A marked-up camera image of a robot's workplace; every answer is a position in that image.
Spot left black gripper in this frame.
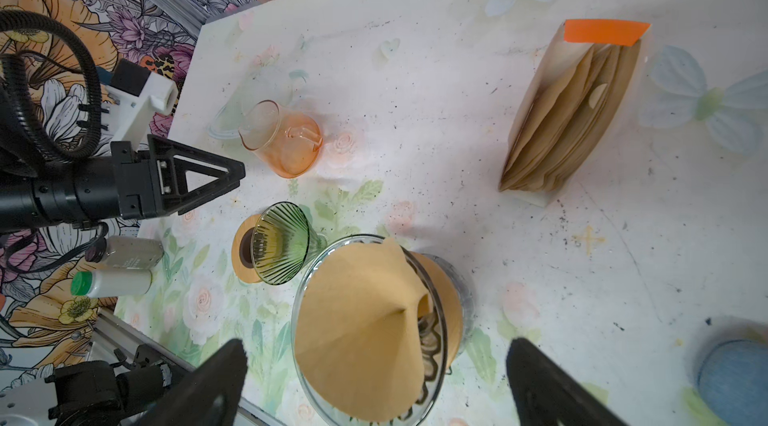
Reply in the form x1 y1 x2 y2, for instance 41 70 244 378
1 135 246 232

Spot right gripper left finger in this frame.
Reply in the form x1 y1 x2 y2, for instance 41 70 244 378
136 339 247 426

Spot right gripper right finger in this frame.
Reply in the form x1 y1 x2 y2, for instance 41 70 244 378
506 337 624 425

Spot orange glass carafe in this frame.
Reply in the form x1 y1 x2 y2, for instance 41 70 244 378
238 100 324 179

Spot wooden ring holder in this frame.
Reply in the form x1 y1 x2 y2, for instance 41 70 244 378
412 252 464 377
230 215 261 284

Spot clear grey glass carafe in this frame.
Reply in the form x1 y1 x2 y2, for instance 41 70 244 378
441 263 476 342

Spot wooden ring holder front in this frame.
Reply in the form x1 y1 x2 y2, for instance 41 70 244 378
412 252 464 377

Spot brown paper coffee filter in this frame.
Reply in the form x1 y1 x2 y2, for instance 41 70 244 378
294 239 433 422

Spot orange coffee filter pack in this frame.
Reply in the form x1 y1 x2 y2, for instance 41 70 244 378
498 19 651 207

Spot green glass dripper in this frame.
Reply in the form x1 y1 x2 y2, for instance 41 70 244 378
251 201 327 286

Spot black lid jar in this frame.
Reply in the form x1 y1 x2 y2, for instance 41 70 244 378
84 236 164 270

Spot green lid bottle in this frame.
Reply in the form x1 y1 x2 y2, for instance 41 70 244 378
70 268 152 299

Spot blue grey oval sponge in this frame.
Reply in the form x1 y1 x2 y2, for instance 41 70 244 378
696 339 767 425

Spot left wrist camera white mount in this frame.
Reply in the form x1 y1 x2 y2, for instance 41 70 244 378
97 60 179 150

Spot aluminium rail frame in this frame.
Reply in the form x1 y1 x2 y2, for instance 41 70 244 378
0 305 271 426

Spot left black corrugated cable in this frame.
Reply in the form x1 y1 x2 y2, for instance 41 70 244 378
0 8 104 164

